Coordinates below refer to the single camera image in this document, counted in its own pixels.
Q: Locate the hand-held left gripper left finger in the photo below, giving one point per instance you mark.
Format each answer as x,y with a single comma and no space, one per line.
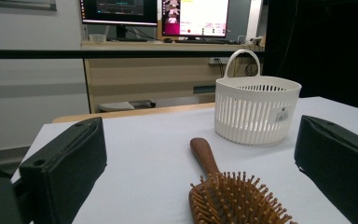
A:
62,174

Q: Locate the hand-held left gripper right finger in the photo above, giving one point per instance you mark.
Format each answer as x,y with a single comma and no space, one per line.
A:
338,168

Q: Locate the white slotted plastic basket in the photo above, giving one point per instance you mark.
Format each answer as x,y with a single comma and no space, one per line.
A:
254,115

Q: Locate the wooden hairbrush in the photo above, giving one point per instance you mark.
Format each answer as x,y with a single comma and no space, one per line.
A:
227,199

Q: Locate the grey chair base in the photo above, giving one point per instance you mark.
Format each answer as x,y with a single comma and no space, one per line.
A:
118,106

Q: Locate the wooden table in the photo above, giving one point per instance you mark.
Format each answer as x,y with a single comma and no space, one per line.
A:
130,113

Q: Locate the white table board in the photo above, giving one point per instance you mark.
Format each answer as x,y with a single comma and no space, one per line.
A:
155,161

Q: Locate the black curtain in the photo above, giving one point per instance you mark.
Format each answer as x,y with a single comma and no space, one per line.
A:
329,46

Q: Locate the light wooden desk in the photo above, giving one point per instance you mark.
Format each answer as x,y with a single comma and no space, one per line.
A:
143,77

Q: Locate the small clear plastic container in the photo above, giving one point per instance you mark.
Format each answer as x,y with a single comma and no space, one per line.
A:
97,38

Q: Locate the white power strip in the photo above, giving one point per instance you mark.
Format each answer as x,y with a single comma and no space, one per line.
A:
214,61

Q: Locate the black computer mouse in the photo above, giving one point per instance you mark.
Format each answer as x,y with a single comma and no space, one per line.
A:
168,40

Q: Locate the dark-screen computer monitor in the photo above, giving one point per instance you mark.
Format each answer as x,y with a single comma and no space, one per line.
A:
118,11

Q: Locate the black keyboard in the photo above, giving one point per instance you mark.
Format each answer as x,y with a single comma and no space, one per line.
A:
202,40

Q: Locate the bright-screen computer monitor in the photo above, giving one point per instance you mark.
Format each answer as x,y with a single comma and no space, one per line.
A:
195,15

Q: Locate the black horizontal frame bar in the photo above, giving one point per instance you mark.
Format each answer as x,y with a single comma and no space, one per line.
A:
43,54

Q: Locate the grey framed wall board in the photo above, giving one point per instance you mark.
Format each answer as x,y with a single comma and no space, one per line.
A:
18,4

